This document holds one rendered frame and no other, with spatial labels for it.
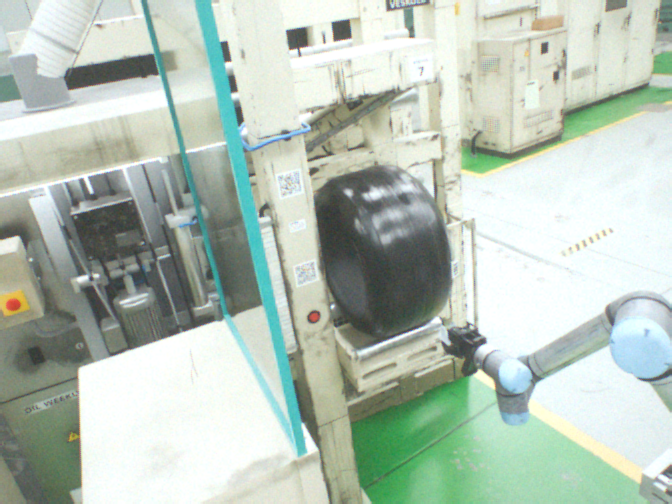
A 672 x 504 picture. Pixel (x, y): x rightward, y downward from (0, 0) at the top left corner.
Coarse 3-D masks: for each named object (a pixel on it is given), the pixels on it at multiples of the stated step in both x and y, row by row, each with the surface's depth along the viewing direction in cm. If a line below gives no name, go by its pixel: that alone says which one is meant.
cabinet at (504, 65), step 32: (512, 32) 605; (544, 32) 574; (480, 64) 596; (512, 64) 565; (544, 64) 589; (480, 96) 611; (512, 96) 579; (544, 96) 605; (480, 128) 628; (512, 128) 594; (544, 128) 621
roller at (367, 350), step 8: (432, 320) 191; (440, 320) 191; (416, 328) 188; (424, 328) 189; (432, 328) 190; (440, 328) 192; (392, 336) 186; (400, 336) 186; (408, 336) 187; (416, 336) 188; (368, 344) 183; (376, 344) 183; (384, 344) 184; (392, 344) 185; (400, 344) 187; (360, 352) 181; (368, 352) 182; (376, 352) 183; (360, 360) 182
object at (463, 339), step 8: (456, 328) 159; (464, 328) 159; (448, 336) 160; (456, 336) 155; (464, 336) 156; (472, 336) 154; (480, 336) 152; (456, 344) 157; (464, 344) 156; (472, 344) 152; (480, 344) 153; (456, 352) 158; (464, 352) 157; (472, 352) 151; (472, 360) 151
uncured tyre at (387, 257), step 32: (320, 192) 184; (352, 192) 168; (384, 192) 167; (416, 192) 168; (320, 224) 196; (352, 224) 164; (384, 224) 161; (416, 224) 164; (352, 256) 214; (384, 256) 160; (416, 256) 162; (448, 256) 167; (352, 288) 210; (384, 288) 162; (416, 288) 165; (448, 288) 172; (352, 320) 190; (384, 320) 170; (416, 320) 176
